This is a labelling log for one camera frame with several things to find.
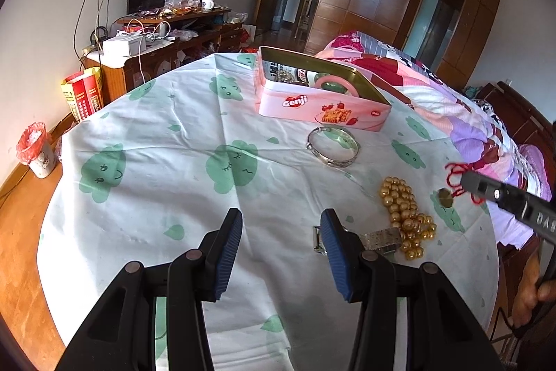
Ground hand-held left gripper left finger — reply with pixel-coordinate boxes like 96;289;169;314
56;208;244;371

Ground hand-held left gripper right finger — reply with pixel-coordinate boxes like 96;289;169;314
320;209;517;371

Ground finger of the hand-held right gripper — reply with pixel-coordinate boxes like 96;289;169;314
461;171;528;219

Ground red cord coin pendant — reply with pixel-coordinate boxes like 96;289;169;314
435;162;486;209

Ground gold bead necklace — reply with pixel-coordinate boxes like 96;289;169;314
377;176;439;261

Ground pink tin box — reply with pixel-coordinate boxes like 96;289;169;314
254;46;392;132

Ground pink bangle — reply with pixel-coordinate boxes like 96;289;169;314
313;74;362;98

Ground person's right forearm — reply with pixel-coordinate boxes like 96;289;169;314
515;297;556;371

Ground person's right hand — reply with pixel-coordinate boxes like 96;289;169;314
512;253;543;326

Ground white bed sheet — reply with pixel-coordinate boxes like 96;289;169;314
486;197;541;248

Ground purple pillow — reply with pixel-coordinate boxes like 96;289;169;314
515;143;552;198

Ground wooden headboard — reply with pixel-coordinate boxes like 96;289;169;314
475;81;556;163

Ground silver bangle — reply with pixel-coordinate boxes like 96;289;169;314
305;126;361;168

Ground white green-cloud tablecloth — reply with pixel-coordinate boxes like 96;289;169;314
37;51;500;371

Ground pink patchwork quilt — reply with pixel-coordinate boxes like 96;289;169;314
315;30;522;180

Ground white bin with red bag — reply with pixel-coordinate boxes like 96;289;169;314
16;122;57;179

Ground wooden television cabinet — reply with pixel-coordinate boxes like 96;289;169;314
82;8;244;106

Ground red and yellow bag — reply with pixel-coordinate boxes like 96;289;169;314
61;67;105;123

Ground white box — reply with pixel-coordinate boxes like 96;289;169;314
102;35;146;58

